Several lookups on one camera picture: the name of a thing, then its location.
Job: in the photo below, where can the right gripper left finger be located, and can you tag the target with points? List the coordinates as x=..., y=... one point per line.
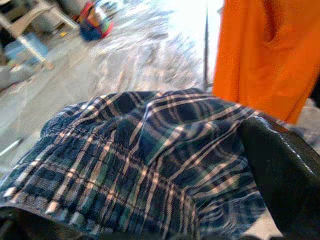
x=30, y=227

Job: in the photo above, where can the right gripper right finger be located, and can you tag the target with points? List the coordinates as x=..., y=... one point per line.
x=287, y=190

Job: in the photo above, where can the blue plaid shirt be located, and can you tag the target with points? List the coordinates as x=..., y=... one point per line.
x=140, y=155

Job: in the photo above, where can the orange garment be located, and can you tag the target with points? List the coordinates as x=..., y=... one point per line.
x=262, y=62

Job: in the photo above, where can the black metal drying rack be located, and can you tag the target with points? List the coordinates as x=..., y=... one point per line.
x=206, y=50

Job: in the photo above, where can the pale blue plastic box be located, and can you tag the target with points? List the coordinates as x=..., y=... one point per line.
x=40, y=42

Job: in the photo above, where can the red and blue bag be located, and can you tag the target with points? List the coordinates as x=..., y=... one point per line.
x=93, y=27

